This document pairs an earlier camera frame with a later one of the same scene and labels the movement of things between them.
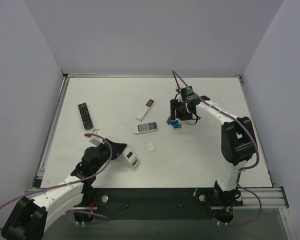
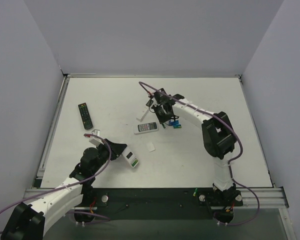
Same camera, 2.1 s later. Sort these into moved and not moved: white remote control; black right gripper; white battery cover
Moved: black right gripper
Not moved: white remote control; white battery cover
